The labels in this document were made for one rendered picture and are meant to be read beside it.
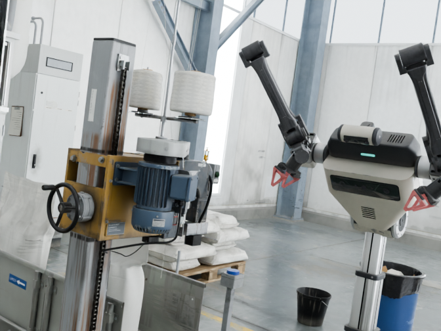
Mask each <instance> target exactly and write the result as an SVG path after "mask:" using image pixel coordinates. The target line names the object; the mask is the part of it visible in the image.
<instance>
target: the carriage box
mask: <svg viewBox="0 0 441 331"><path fill-rule="evenodd" d="M143 157H144V155H143V154H136V153H132V152H123V155H122V156H114V155H107V156H105V155H100V154H93V153H90V152H83V151H80V148H68V157H67V163H66V174H65V180H64V182H65V183H69V184H71V185H72V186H73V187H74V189H75V190H76V191H77V192H85V193H88V194H90V195H91V196H92V198H93V200H94V214H93V216H92V218H91V219H90V220H88V221H83V222H77V224H76V226H75V227H74V228H73V229H72V230H71V231H73V232H76V233H79V234H82V235H85V236H88V237H91V238H94V239H97V241H103V240H114V239H122V238H135V237H142V236H155V235H161V234H148V233H144V232H139V231H136V230H135V229H134V228H133V226H132V224H131V218H132V211H131V209H132V208H133V206H134V205H136V204H137V203H135V202H134V201H133V200H134V194H135V186H133V185H113V184H112V181H113V176H114V165H115V162H135V163H138V162H139V161H145V160H143ZM79 162H81V163H85V164H91V165H95V166H100V167H105V168H106V171H105V177H104V187H93V186H90V185H84V184H81V183H76V181H77V170H78V164H79ZM71 194H72V192H71V191H70V190H69V189H68V188H66V187H64V191H63V197H62V199H63V201H64V202H67V198H68V197H69V196H70V195H71ZM117 222H125V230H124V234H113V235H107V230H108V223H117ZM71 223H72V221H71V220H70V219H69V218H68V217H67V213H63V216H62V218H61V220H60V224H59V227H60V228H61V229H63V228H64V229H65V228H67V227H69V226H70V225H71Z"/></svg>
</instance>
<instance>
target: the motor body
mask: <svg viewBox="0 0 441 331"><path fill-rule="evenodd" d="M138 164H139V166H138V168H137V174H136V184H135V194H134V200H133V201H134V202H135V203H136V205H134V206H133V208H132V209H131V211H132V218H131V224H132V226H133V228H134V229H135V230H136V231H139V232H144V233H148V234H165V233H168V232H169V231H170V230H171V228H172V226H173V218H174V217H175V215H174V212H175V211H174V210H172V209H171V208H172V202H174V201H175V199H172V198H170V197H169V186H170V180H171V177H172V176H173V175H176V174H179V171H178V170H179V169H180V166H179V165H174V164H157V163H156V162H148V161H139V162H138Z"/></svg>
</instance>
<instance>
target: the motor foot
mask: <svg viewBox="0 0 441 331"><path fill-rule="evenodd" d="M138 166H139V164H138V163H135V162H115V165H114V176H113V181H112V184H113V185H133V186H135V184H136V178H137V168H138Z"/></svg>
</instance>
